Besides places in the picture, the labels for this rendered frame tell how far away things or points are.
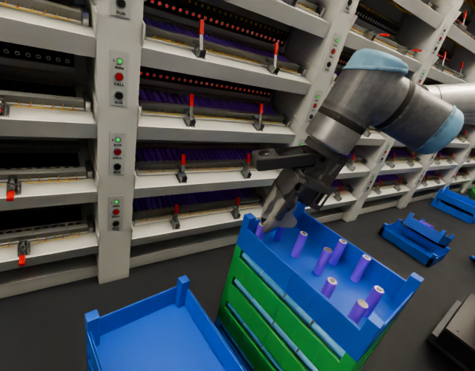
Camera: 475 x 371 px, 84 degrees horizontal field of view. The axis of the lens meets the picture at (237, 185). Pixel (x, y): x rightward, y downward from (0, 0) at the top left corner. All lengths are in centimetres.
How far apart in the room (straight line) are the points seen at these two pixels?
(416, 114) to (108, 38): 63
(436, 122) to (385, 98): 9
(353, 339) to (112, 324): 43
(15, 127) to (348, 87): 68
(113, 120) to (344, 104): 54
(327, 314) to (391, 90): 37
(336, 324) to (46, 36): 76
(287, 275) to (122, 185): 53
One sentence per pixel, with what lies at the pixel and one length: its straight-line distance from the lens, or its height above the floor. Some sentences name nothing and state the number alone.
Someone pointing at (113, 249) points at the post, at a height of 14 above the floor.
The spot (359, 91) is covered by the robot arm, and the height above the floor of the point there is 76.
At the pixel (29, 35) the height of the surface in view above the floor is 72.
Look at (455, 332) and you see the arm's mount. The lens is 122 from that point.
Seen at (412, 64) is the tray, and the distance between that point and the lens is 159.
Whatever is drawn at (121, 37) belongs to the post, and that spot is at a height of 75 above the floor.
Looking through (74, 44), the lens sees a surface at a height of 72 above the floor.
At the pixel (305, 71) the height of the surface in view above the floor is 77.
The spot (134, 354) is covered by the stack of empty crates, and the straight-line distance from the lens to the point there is 61.
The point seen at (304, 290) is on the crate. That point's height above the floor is 44.
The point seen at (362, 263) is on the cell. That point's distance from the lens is 62.
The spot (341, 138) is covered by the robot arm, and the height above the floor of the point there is 68.
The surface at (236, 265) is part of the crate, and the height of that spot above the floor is 35.
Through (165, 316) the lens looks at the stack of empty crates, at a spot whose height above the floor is 24.
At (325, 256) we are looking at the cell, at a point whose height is 46.
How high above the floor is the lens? 77
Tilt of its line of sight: 25 degrees down
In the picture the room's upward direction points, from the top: 14 degrees clockwise
